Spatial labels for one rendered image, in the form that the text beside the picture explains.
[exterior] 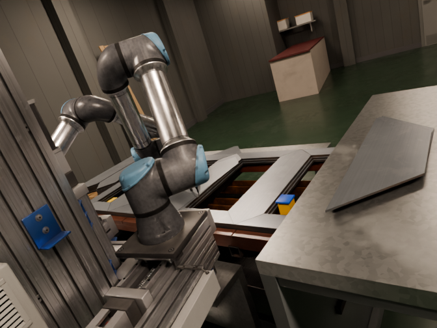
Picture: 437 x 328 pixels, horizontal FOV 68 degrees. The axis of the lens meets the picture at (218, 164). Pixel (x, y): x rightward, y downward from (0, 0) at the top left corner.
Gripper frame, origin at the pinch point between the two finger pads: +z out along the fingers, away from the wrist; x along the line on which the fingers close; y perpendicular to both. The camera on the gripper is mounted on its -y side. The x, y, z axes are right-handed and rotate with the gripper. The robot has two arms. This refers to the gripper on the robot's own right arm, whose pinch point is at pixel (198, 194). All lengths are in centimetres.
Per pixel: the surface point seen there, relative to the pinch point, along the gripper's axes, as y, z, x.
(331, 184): -70, -14, 15
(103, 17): 386, -162, -298
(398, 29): 34, 37, -873
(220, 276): -21.4, 22.7, 24.5
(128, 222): 39.4, 8.1, 16.5
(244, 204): -22.6, 5.9, -2.5
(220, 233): -21.2, 8.1, 16.2
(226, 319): -11, 55, 21
